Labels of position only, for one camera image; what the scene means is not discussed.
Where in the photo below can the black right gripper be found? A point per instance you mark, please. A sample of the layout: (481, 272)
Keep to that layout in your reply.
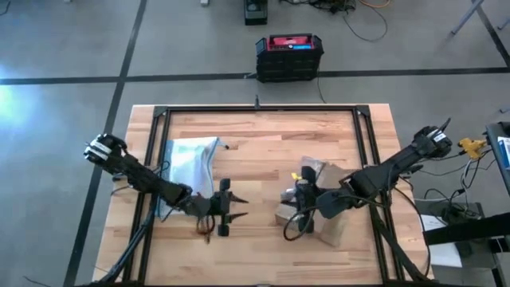
(318, 199)

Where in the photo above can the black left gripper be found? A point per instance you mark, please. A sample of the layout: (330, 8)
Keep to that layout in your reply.
(203, 206)

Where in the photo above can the brown cardboard box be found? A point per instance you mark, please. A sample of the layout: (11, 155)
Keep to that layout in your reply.
(334, 231)

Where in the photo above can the white mesh bag blue trim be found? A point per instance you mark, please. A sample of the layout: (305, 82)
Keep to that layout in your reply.
(191, 167)

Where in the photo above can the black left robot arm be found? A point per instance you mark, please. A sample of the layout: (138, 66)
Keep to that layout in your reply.
(135, 175)

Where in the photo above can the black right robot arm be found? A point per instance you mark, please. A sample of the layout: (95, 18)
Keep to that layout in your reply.
(398, 163)

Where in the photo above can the black grey clamp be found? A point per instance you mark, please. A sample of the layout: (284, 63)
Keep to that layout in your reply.
(414, 169)

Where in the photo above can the black red power station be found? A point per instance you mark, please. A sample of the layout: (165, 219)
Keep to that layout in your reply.
(289, 60)

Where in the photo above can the white paper sheet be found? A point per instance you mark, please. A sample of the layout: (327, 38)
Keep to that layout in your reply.
(442, 251)

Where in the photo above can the black power adapter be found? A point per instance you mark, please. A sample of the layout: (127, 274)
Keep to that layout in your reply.
(456, 214)

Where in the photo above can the black flat bar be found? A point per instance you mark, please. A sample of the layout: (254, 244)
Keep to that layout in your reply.
(466, 231)

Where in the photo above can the yellow power plug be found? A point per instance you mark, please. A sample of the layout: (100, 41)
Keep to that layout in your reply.
(472, 147)

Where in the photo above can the small black floor box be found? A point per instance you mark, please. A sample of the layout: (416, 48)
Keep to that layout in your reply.
(256, 14)

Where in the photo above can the dark side table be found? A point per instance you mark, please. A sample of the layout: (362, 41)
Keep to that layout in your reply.
(494, 151)

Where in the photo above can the blue box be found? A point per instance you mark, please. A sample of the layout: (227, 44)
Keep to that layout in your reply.
(505, 153)

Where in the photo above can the grey table leg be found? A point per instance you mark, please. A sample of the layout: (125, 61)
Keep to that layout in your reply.
(504, 22)
(468, 16)

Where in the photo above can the black aluminium table frame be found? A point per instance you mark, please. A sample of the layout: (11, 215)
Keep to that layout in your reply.
(259, 108)

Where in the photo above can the short black post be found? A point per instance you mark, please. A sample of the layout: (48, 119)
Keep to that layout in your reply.
(257, 103)

